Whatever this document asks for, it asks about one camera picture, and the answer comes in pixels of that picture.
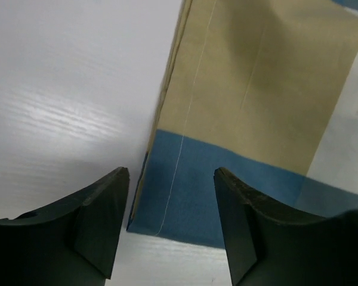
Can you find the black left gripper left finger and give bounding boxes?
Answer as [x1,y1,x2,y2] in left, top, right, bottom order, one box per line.
[0,167,129,285]

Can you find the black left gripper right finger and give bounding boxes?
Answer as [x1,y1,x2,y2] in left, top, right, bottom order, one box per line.
[214,167,358,285]

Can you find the blue beige checked cloth placemat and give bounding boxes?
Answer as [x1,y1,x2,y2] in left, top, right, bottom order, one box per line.
[127,1,358,248]

